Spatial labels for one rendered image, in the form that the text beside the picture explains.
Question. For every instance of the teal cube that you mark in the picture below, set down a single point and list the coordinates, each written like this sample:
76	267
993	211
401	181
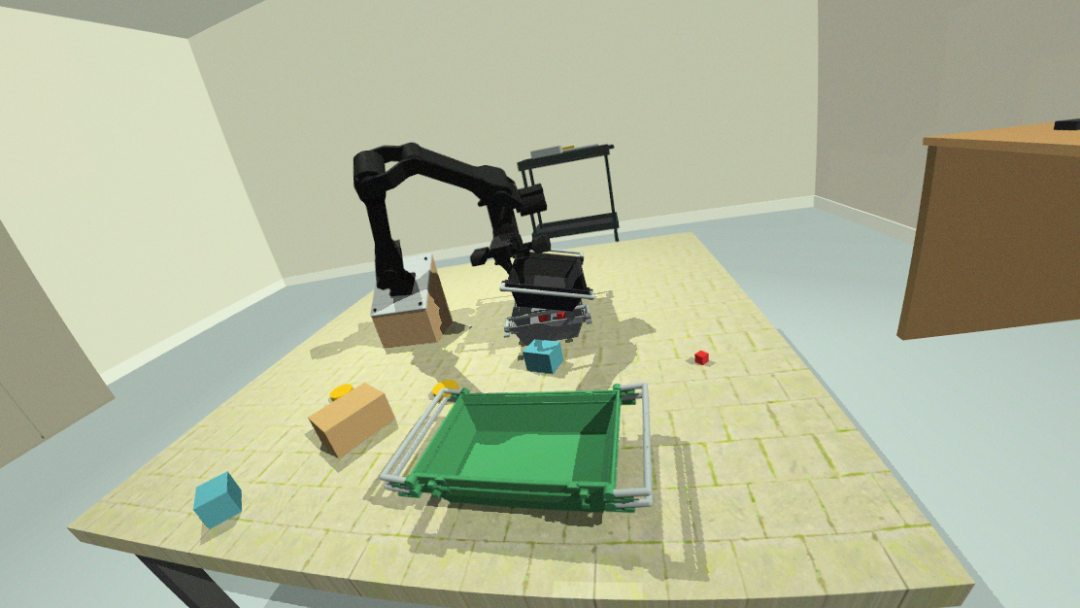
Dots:
217	500
543	356

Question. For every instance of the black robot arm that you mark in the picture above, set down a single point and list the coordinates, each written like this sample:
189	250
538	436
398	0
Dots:
491	184

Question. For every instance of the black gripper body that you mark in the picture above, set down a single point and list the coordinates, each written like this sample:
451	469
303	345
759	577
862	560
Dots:
539	244

